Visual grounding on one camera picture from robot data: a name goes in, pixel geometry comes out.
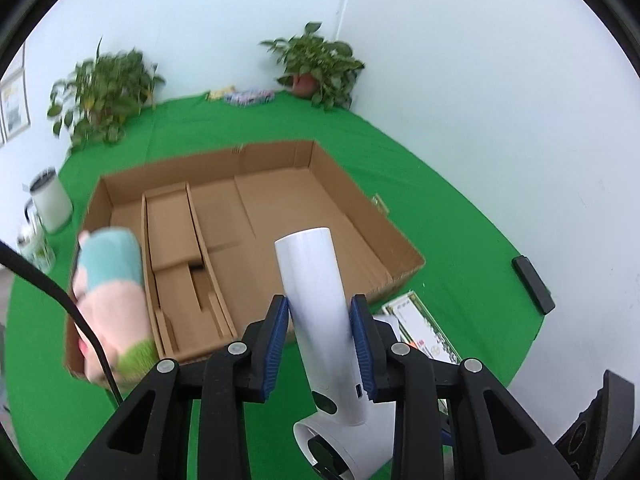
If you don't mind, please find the large cardboard box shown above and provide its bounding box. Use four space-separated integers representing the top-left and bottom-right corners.
64 140 426 378

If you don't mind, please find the white electric kettle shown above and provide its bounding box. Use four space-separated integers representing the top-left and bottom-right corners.
22 166 73 235

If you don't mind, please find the green and white medicine box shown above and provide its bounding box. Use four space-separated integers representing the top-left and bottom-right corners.
381 291 463 366

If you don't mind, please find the potted pothos plant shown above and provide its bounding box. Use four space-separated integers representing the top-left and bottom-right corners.
47 37 166 153

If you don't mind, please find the white handheld fan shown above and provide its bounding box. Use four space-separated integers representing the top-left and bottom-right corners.
274 227 401 480

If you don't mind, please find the green and white cup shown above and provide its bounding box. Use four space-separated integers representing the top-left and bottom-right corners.
16 225 57 273

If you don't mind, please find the black rectangular device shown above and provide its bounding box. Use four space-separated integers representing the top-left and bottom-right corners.
512 255 556 316

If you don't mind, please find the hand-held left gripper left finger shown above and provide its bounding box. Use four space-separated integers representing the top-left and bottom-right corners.
65 294 291 480

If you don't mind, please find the green tablecloth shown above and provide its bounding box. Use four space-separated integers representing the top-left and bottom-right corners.
7 91 551 480

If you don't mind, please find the pothos plant in terracotta pot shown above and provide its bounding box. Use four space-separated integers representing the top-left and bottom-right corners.
259 21 366 111

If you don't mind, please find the black cable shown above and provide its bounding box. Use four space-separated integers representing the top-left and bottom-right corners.
0 240 123 406

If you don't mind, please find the framed wall picture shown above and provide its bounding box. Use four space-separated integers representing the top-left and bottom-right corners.
0 42 31 146

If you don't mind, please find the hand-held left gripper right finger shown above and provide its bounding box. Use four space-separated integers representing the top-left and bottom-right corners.
350 294 576 480

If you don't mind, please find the patterned tissue pack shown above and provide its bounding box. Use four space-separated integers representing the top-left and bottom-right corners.
223 89 277 107

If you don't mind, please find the narrow cardboard box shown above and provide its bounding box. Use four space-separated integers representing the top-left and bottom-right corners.
141 182 238 361

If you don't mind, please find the pink and teal plush toy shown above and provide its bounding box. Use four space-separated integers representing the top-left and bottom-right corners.
70 227 157 388

